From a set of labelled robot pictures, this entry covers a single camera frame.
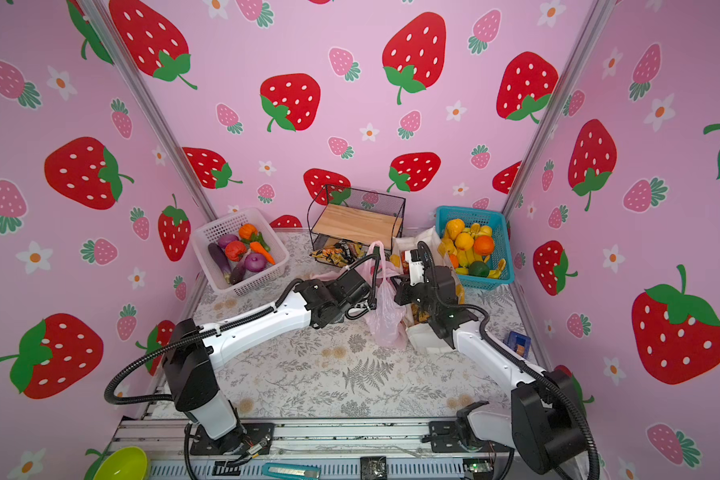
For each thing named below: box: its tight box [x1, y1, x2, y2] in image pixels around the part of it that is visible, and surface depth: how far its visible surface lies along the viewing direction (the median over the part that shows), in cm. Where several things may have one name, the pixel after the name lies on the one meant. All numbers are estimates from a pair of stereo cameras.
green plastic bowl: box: [95, 446, 148, 480], surface depth 70 cm
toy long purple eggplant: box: [208, 242, 232, 285], surface depth 109 cm
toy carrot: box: [250, 242, 276, 265], surface depth 113 cm
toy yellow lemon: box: [455, 232, 475, 251], surface depth 109 cm
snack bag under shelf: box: [312, 240, 365, 267], surface depth 106 cm
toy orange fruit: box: [474, 235, 495, 257], surface depth 109 cm
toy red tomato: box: [225, 240, 247, 262], surface depth 109 cm
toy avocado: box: [468, 261, 490, 277], surface depth 100 cm
